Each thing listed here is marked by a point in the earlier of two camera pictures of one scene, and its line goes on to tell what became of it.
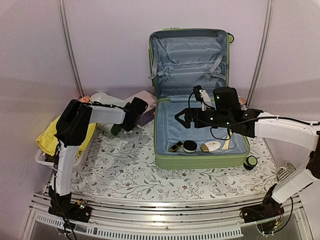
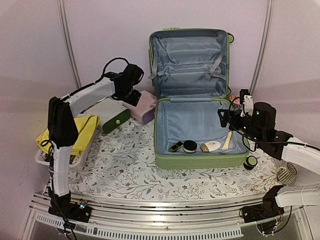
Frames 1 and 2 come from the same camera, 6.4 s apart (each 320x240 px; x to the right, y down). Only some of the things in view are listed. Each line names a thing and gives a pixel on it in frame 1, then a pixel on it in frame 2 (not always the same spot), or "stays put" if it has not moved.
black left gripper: x=128 y=128 → x=133 y=100
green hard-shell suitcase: x=179 y=60 stays put
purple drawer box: x=147 y=115 stays put
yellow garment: x=48 y=142 stays put
